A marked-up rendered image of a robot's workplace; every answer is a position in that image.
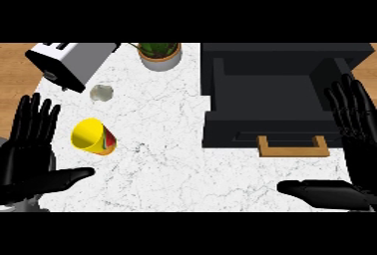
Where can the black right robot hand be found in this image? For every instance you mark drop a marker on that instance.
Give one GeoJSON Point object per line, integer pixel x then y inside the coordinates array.
{"type": "Point", "coordinates": [355, 146]}

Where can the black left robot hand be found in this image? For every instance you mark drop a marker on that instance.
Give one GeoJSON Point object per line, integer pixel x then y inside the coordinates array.
{"type": "Point", "coordinates": [23, 166]}

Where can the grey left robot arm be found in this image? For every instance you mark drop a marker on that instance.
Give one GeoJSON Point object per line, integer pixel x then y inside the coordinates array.
{"type": "Point", "coordinates": [19, 205]}

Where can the yellow cup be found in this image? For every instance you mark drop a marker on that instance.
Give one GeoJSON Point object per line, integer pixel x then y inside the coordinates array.
{"type": "Point", "coordinates": [93, 136]}

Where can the dark grey drawer front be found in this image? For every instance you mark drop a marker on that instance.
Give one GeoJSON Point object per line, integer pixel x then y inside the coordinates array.
{"type": "Point", "coordinates": [269, 131]}

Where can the dark grey drawer cabinet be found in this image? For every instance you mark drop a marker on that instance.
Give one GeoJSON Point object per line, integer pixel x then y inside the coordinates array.
{"type": "Point", "coordinates": [279, 79]}

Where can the pale garlic bulb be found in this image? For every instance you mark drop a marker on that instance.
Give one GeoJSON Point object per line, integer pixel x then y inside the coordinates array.
{"type": "Point", "coordinates": [100, 92]}

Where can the silver toaster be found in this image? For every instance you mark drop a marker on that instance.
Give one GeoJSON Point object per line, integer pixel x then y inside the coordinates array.
{"type": "Point", "coordinates": [68, 63]}

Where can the potted green plant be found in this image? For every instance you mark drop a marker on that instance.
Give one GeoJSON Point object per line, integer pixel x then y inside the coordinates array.
{"type": "Point", "coordinates": [159, 54]}

